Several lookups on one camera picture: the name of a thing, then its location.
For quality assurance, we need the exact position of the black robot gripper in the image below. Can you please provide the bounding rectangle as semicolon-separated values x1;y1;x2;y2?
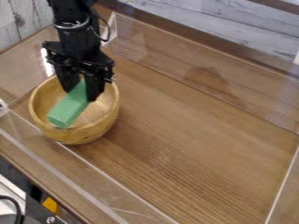
41;24;117;102

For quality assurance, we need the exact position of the green rectangular block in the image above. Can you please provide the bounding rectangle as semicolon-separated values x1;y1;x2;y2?
47;80;89;129

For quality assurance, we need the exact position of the brown wooden bowl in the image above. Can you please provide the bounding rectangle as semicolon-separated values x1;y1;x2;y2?
28;75;119;144

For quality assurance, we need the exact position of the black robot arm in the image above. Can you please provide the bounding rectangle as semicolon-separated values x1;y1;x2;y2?
41;0;115;102

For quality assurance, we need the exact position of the yellow label tag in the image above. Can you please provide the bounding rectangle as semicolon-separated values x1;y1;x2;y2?
41;197;59;214

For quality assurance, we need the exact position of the clear acrylic corner bracket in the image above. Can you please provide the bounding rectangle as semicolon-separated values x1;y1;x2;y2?
100;13;117;46

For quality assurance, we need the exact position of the clear acrylic tray wall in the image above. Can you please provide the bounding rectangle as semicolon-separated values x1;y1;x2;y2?
0;104;179;224

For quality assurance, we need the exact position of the black cable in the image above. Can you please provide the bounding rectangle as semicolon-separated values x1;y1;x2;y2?
0;195;24;224

